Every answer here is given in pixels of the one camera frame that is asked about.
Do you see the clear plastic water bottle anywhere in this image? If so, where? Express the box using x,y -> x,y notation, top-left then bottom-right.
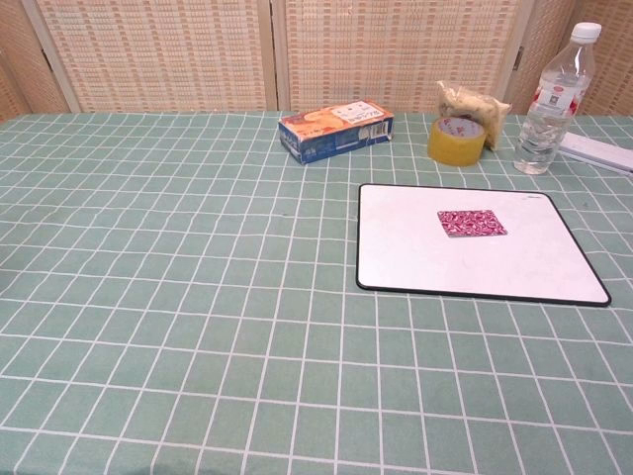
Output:
512,22 -> 603,175

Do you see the green checked tablecloth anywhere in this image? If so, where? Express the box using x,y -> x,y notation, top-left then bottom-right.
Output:
0,111 -> 633,475

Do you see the pink patterned square packet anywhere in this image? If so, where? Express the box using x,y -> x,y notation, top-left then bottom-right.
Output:
436,209 -> 509,238

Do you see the orange blue snack box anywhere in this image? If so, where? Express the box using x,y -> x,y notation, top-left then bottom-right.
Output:
277,98 -> 396,165

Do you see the yellow packing tape roll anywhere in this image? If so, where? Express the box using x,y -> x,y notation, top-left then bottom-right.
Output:
426,116 -> 488,168

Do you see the white board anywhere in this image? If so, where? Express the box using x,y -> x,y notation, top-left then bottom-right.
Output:
355,182 -> 613,309

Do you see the clear bag of snacks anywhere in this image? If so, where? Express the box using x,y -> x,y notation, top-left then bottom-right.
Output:
435,79 -> 512,151

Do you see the bamboo folding screen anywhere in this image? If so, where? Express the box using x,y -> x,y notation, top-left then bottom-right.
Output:
0,0 -> 633,126

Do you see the long white flat box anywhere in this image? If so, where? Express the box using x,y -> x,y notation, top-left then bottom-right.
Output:
558,130 -> 633,174

